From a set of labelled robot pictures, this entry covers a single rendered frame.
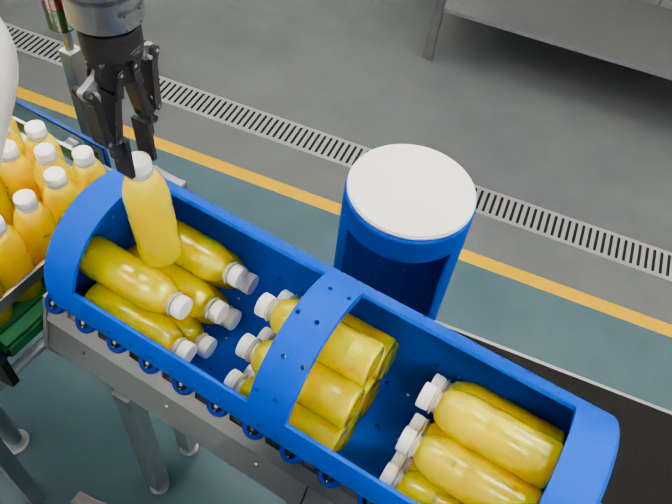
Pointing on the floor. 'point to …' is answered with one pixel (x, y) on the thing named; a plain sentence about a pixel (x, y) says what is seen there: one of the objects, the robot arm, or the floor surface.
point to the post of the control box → (13, 470)
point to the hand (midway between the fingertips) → (133, 147)
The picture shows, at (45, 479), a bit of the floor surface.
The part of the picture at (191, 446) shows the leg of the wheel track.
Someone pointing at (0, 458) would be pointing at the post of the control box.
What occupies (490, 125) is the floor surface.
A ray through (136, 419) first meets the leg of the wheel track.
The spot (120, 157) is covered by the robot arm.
